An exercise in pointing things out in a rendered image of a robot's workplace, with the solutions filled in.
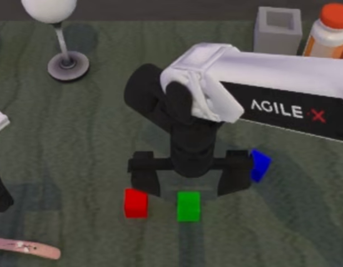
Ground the green cube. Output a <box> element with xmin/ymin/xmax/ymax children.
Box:
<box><xmin>176</xmin><ymin>191</ymin><xmax>202</xmax><ymax>223</ymax></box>

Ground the orange capped white bottle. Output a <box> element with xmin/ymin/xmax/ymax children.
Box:
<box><xmin>301</xmin><ymin>2</ymin><xmax>343</xmax><ymax>60</ymax></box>

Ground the red cube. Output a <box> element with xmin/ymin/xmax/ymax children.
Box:
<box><xmin>124</xmin><ymin>188</ymin><xmax>148</xmax><ymax>219</ymax></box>

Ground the white wine glass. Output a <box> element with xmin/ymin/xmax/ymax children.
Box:
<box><xmin>21</xmin><ymin>0</ymin><xmax>91</xmax><ymax>82</ymax></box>

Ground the pink flat strip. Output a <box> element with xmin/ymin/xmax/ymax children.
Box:
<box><xmin>0</xmin><ymin>236</ymin><xmax>62</xmax><ymax>260</ymax></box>

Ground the grey square open container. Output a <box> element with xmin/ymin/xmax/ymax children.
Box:
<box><xmin>253</xmin><ymin>7</ymin><xmax>304</xmax><ymax>55</ymax></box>

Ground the blue cube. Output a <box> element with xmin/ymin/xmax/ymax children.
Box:
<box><xmin>249</xmin><ymin>149</ymin><xmax>272</xmax><ymax>183</ymax></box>

